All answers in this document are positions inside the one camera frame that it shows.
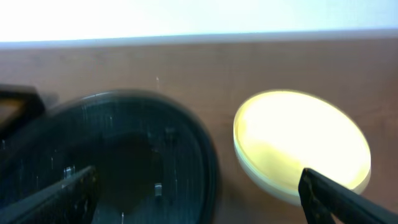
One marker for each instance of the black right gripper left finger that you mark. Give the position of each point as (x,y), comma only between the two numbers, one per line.
(71,200)

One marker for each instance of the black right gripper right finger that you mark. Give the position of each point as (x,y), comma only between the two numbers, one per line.
(322,199)

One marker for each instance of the yellow plate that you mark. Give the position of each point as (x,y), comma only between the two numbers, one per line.
(282,131)

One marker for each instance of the black round serving tray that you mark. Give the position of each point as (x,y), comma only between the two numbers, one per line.
(155,161)

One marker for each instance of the black rectangular water tray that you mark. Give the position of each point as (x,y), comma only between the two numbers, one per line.
(28,103)

